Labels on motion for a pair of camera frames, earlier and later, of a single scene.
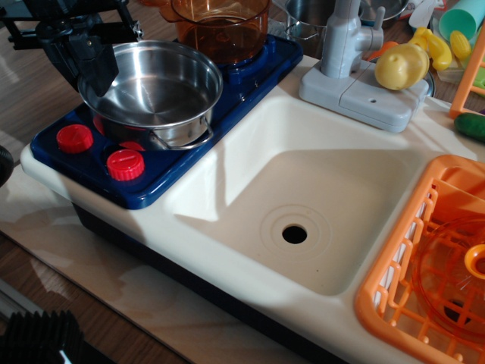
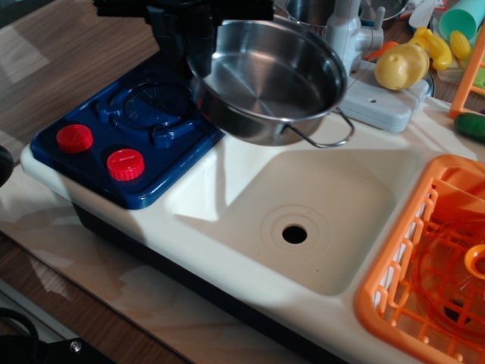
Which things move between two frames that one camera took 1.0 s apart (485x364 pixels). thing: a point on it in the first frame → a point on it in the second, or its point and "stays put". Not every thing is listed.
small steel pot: [309, 19] stays put
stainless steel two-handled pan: [164, 93] → [268, 76]
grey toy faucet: [354, 91] stays put
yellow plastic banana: [435, 48] stays put
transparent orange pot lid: [449, 274] stays put
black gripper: [87, 25] → [186, 30]
